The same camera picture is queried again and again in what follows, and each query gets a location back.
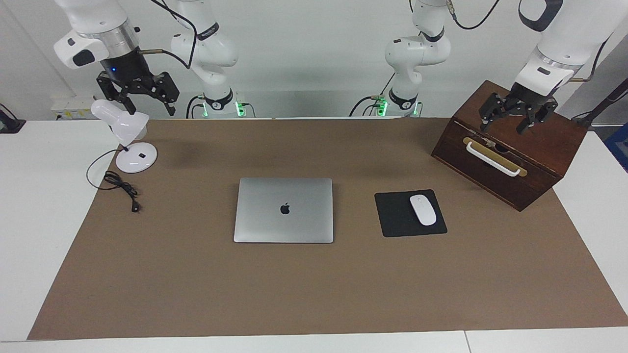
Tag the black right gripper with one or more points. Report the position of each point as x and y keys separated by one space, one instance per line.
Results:
x=125 y=68

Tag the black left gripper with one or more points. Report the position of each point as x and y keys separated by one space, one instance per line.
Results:
x=530 y=99

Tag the silver laptop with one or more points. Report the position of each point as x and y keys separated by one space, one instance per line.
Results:
x=274 y=225

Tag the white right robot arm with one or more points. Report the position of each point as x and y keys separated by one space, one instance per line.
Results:
x=211 y=49

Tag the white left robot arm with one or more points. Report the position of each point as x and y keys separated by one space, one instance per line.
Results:
x=417 y=49

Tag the white desk lamp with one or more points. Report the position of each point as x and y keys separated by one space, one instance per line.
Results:
x=128 y=125

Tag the white power strip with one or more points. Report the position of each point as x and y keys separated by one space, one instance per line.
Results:
x=73 y=105

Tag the dark brown wooden box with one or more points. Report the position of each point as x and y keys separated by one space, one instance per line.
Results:
x=495 y=186

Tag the white base connector box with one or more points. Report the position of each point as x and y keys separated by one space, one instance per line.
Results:
x=380 y=107
x=240 y=109

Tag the blue bin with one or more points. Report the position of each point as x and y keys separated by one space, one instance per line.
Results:
x=619 y=147

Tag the white computer mouse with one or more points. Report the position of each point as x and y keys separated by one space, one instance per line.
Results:
x=423 y=210

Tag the black mouse pad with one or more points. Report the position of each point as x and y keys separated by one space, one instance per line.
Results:
x=392 y=215

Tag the brown table mat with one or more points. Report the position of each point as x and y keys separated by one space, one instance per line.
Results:
x=314 y=284

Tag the black clamp mount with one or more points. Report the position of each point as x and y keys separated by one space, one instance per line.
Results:
x=10 y=122

